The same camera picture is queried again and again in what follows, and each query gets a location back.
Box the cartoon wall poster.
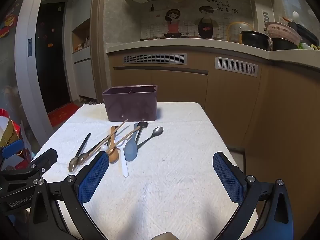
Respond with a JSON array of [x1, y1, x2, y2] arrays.
[[140, 0, 253, 39]]

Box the black bowl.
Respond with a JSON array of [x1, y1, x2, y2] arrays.
[[271, 37, 299, 51]]

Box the grey kitchen countertop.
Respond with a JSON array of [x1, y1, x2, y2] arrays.
[[105, 38, 320, 69]]

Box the white plastic spoon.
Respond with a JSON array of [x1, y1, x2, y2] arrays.
[[114, 136, 129, 178]]

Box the small thin metal spoon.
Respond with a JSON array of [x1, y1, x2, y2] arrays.
[[136, 126, 164, 148]]

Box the white appliance with vent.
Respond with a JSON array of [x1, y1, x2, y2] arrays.
[[252, 0, 275, 30]]

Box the red floor mat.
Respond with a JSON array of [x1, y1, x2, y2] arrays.
[[47, 103, 81, 128]]

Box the short white vent grille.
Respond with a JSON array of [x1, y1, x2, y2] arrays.
[[214, 56, 259, 77]]

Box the purple utensil holder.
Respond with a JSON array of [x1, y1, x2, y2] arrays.
[[101, 84, 158, 122]]

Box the white cabinet with niche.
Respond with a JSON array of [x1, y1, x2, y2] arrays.
[[71, 17, 98, 103]]

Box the yellow-rimmed glass lid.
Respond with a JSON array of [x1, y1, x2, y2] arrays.
[[227, 21, 253, 43]]

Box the dark spoon with black handle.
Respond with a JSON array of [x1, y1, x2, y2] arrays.
[[78, 144, 105, 166], [68, 133, 92, 173]]

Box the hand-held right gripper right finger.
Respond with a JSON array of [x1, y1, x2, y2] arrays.
[[212, 151, 294, 240]]

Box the wooden spoon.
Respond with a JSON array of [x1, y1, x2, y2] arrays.
[[108, 125, 120, 164]]

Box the black wok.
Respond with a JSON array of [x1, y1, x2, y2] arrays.
[[239, 30, 272, 51]]

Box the white textured table cloth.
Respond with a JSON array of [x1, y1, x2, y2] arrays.
[[30, 102, 258, 240]]

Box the green vegetables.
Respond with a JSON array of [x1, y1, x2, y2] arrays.
[[299, 42, 320, 51]]

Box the red and yellow box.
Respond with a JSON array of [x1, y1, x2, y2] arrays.
[[0, 109, 33, 170]]

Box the pink colander basket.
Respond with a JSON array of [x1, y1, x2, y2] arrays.
[[264, 21, 303, 44]]

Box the dark door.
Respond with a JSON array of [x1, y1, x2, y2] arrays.
[[35, 1, 73, 114]]

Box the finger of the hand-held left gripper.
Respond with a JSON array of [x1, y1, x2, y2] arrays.
[[0, 148, 58, 180], [0, 139, 25, 159]]

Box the grey refrigerator with stickers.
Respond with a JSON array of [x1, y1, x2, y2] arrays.
[[0, 0, 54, 155]]

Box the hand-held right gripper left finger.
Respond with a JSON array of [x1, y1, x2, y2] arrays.
[[27, 151, 110, 240]]

